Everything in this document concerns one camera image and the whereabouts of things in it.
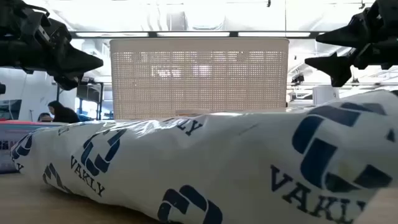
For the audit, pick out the dark monitor screen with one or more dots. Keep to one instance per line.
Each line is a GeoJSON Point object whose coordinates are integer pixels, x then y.
{"type": "Point", "coordinates": [10, 109]}

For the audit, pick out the white perforated plastic basket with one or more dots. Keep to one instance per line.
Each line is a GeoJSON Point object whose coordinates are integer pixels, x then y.
{"type": "Point", "coordinates": [199, 81]}

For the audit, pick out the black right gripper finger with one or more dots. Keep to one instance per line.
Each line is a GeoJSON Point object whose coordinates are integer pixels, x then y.
{"type": "Point", "coordinates": [351, 34]}
{"type": "Point", "coordinates": [339, 67]}

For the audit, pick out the white package with navy print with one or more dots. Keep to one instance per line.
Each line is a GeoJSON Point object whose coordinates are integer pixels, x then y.
{"type": "Point", "coordinates": [217, 155]}

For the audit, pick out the black rack stand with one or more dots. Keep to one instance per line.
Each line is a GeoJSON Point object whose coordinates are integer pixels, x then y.
{"type": "Point", "coordinates": [90, 93]}

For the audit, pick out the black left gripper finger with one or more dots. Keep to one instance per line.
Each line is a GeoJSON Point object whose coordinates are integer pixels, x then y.
{"type": "Point", "coordinates": [70, 82]}
{"type": "Point", "coordinates": [81, 63]}

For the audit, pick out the white cabinet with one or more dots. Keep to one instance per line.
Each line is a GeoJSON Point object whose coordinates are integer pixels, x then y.
{"type": "Point", "coordinates": [325, 95]}

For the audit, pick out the person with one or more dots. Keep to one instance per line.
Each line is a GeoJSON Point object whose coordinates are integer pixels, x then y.
{"type": "Point", "coordinates": [63, 114]}
{"type": "Point", "coordinates": [45, 117]}

